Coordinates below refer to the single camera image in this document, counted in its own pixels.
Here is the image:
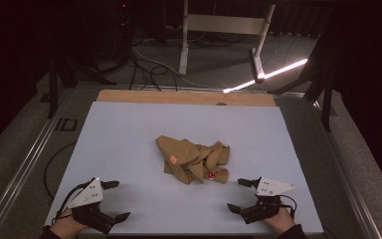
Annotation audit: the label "white floor cable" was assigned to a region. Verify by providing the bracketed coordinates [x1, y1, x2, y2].
[131, 45, 217, 90]

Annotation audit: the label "white metal table frame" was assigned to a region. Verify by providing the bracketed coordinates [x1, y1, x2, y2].
[178, 0, 277, 84]

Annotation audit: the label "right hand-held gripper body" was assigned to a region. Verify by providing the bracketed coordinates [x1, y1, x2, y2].
[240, 176, 296, 225]

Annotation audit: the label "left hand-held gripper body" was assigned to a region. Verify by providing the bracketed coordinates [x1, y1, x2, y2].
[68, 177, 116, 235]

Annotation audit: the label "black looped floor cable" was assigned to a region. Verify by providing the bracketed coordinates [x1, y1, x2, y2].
[43, 141, 78, 201]

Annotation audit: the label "person's right hand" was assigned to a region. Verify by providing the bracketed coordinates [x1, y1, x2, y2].
[264, 207, 296, 235]

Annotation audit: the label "brown pants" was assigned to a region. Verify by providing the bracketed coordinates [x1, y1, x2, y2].
[154, 134, 231, 185]

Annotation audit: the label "right hand-held gripper cable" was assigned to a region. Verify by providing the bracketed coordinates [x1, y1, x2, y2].
[278, 194, 297, 217]

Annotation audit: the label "black metal stand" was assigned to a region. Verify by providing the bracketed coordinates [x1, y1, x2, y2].
[268, 33, 336, 133]
[48, 56, 117, 120]

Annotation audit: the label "person's left hand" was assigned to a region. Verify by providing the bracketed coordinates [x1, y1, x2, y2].
[49, 207, 90, 239]

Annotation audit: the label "metal floor rail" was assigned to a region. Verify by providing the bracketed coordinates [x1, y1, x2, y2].
[306, 93, 382, 239]
[0, 89, 74, 239]

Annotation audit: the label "hand-held gripper cable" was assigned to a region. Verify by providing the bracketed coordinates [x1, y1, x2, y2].
[278, 194, 297, 217]
[54, 181, 91, 224]

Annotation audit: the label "left hand-held gripper cable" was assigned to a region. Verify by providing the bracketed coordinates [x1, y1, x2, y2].
[54, 181, 91, 224]

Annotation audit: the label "pale blue table mat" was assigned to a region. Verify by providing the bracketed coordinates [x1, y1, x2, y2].
[41, 101, 325, 237]

